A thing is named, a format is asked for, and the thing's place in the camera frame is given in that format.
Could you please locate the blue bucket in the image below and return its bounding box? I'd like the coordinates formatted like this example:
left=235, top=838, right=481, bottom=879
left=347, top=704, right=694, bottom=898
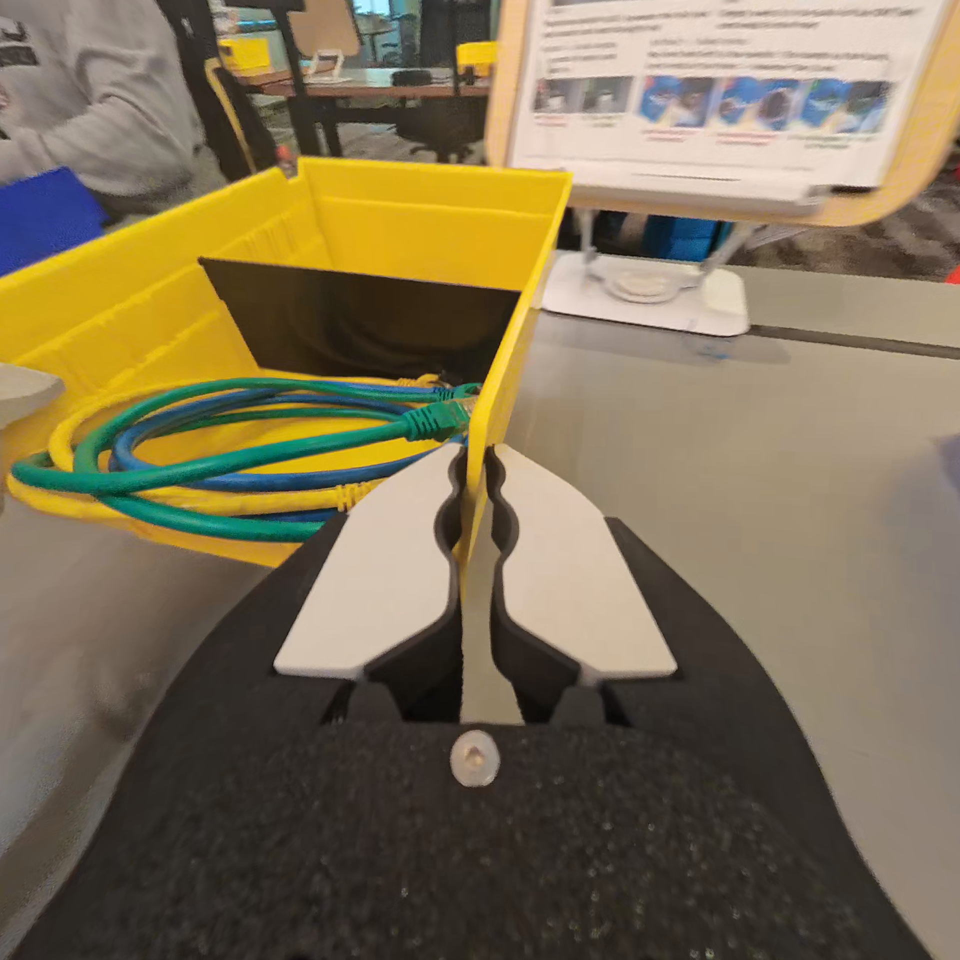
left=643, top=216, right=732, bottom=260

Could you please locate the small yellow box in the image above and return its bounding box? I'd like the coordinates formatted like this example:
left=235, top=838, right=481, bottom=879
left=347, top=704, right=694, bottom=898
left=219, top=37, right=273, bottom=76
left=456, top=41, right=498, bottom=85

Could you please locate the instruction sheet on wooden board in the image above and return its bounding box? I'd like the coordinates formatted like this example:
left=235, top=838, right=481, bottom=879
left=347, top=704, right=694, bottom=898
left=486, top=0, right=960, bottom=228

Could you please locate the yellow plastic bin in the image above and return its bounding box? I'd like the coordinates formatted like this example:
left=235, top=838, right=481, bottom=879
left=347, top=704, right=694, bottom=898
left=0, top=156, right=575, bottom=594

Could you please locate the blue ethernet cable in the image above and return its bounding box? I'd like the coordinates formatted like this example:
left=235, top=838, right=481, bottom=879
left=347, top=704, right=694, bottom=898
left=108, top=378, right=470, bottom=522

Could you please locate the yellow ethernet cable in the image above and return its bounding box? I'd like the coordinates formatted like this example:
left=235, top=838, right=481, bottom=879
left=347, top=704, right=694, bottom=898
left=7, top=375, right=451, bottom=541

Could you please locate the white tablet stand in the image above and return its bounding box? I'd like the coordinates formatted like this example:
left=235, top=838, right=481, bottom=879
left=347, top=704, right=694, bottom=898
left=541, top=210, right=751, bottom=337

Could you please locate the green ethernet cable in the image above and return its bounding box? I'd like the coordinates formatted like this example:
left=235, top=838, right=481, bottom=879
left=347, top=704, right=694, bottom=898
left=11, top=378, right=481, bottom=543

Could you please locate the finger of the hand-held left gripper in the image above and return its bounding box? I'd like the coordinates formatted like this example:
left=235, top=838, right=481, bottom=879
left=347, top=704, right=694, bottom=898
left=0, top=363, right=65, bottom=430

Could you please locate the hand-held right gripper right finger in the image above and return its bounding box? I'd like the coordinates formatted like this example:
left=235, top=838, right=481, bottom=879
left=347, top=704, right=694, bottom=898
left=483, top=442, right=678, bottom=687

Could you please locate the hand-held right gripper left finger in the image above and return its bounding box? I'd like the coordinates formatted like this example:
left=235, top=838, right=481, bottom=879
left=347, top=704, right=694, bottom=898
left=273, top=442, right=462, bottom=682

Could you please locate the wooden background table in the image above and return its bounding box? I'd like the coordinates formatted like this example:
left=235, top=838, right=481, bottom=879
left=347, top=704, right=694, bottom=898
left=243, top=66, right=492, bottom=159

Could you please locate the blue plastic bin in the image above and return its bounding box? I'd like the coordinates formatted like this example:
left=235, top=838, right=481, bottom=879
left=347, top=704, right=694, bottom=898
left=0, top=166, right=110, bottom=277

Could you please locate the black divider of yellow bin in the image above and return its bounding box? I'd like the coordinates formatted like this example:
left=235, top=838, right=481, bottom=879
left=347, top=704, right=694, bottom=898
left=198, top=257, right=522, bottom=384

